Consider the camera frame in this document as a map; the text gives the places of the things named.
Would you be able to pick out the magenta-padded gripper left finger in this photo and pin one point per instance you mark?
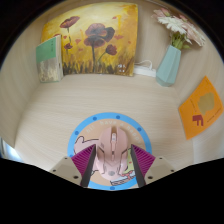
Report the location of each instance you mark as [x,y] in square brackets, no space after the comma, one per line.
[83,160]

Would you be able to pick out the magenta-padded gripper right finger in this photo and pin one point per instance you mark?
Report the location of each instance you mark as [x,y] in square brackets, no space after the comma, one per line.
[144,160]

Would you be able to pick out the pink computer mouse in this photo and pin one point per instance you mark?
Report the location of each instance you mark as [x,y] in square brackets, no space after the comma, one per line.
[112,151]

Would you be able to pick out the round blue-rimmed cartoon mouse pad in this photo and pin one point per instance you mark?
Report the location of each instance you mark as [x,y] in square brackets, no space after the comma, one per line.
[83,133]

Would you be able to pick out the orange book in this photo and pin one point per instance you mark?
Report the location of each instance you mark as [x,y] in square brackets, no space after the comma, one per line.
[201,108]

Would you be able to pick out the teal faceted vase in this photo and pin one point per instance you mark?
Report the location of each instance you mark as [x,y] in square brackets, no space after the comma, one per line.
[169,66]

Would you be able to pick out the green and beige book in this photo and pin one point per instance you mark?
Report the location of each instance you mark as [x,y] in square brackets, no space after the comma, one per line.
[49,60]

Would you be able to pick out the yellow poppy flower painting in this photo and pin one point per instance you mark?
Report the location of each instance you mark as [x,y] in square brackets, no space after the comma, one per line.
[96,36]

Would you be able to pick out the pink and white flower bouquet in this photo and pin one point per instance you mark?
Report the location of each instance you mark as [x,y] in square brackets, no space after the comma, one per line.
[181,28]

